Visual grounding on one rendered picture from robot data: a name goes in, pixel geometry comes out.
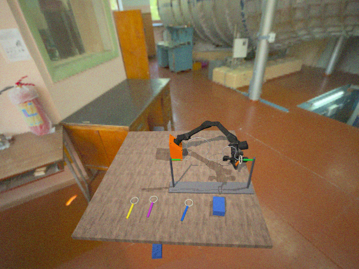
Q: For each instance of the blue rectangular block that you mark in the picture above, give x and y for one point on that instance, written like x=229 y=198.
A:
x=218 y=206
x=156 y=251

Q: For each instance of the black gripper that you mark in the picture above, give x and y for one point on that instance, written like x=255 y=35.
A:
x=232 y=159

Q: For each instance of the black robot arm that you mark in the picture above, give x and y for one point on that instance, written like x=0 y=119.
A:
x=207 y=124

